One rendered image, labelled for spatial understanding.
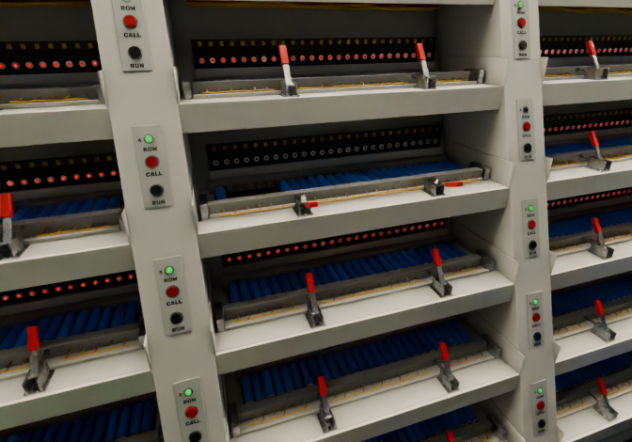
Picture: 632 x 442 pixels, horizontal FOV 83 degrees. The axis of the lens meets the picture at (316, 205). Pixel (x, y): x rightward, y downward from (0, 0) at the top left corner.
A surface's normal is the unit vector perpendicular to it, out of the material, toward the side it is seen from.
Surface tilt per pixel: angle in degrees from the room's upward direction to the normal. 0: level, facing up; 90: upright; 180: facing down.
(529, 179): 90
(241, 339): 19
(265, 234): 109
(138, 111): 90
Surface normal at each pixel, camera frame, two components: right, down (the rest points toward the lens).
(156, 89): 0.28, 0.07
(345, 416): -0.02, -0.91
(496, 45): -0.95, 0.14
